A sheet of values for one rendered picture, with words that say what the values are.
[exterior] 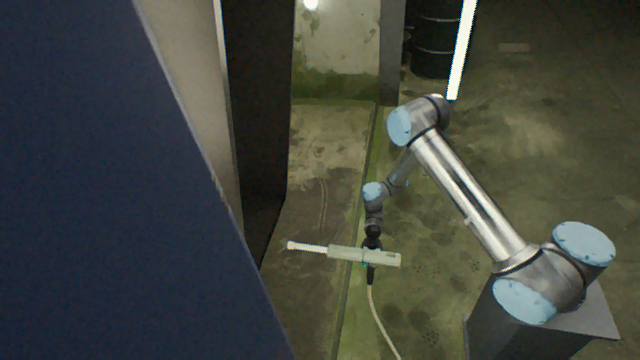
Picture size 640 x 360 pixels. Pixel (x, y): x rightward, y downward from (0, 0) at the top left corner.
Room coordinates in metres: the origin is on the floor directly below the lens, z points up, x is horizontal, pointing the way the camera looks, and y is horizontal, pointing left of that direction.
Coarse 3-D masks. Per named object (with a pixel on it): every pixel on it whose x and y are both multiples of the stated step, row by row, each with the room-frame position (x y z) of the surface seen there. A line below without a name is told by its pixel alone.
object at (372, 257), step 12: (324, 252) 0.81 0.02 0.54; (336, 252) 0.79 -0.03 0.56; (348, 252) 0.78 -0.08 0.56; (360, 252) 0.78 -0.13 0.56; (372, 252) 0.77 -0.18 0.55; (384, 252) 0.76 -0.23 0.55; (372, 264) 0.74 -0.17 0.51; (384, 264) 0.72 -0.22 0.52; (396, 264) 0.71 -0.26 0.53; (372, 276) 0.74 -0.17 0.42
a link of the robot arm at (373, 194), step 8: (368, 184) 1.10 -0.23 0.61; (376, 184) 1.09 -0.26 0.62; (384, 184) 1.09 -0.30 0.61; (368, 192) 1.05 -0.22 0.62; (376, 192) 1.04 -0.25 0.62; (384, 192) 1.06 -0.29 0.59; (368, 200) 1.03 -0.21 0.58; (376, 200) 1.03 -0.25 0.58; (368, 208) 1.03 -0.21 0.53; (376, 208) 1.02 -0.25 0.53
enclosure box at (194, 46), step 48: (144, 0) 0.65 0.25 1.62; (192, 0) 0.63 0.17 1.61; (240, 0) 1.25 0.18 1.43; (288, 0) 1.21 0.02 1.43; (192, 48) 0.64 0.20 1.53; (240, 48) 1.27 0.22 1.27; (288, 48) 1.21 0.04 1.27; (192, 96) 0.65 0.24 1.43; (240, 96) 1.28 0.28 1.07; (288, 96) 1.22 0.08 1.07; (240, 144) 1.30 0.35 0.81; (288, 144) 1.22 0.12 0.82; (240, 192) 1.28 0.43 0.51
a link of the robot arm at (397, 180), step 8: (432, 96) 0.93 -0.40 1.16; (440, 96) 0.95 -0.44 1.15; (440, 104) 0.90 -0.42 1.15; (448, 104) 0.93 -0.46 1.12; (440, 112) 0.88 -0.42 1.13; (448, 112) 0.91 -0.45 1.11; (448, 120) 0.91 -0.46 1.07; (440, 128) 0.91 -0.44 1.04; (408, 152) 1.01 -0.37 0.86; (400, 160) 1.05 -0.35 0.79; (408, 160) 1.01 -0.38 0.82; (416, 160) 1.00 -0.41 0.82; (392, 168) 1.10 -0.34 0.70; (400, 168) 1.04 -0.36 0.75; (408, 168) 1.02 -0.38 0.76; (392, 176) 1.08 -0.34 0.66; (400, 176) 1.05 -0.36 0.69; (408, 176) 1.05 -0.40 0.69; (392, 184) 1.08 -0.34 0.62; (400, 184) 1.06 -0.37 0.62; (392, 192) 1.07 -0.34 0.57
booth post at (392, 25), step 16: (384, 0) 2.66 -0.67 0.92; (400, 0) 2.63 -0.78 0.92; (384, 16) 2.66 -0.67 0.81; (400, 16) 2.62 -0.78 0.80; (384, 32) 2.66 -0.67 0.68; (400, 32) 2.62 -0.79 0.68; (384, 48) 2.66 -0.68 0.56; (400, 48) 2.62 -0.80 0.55; (384, 64) 2.66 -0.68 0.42; (400, 64) 2.62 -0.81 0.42; (384, 80) 2.65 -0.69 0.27; (384, 96) 2.65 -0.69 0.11
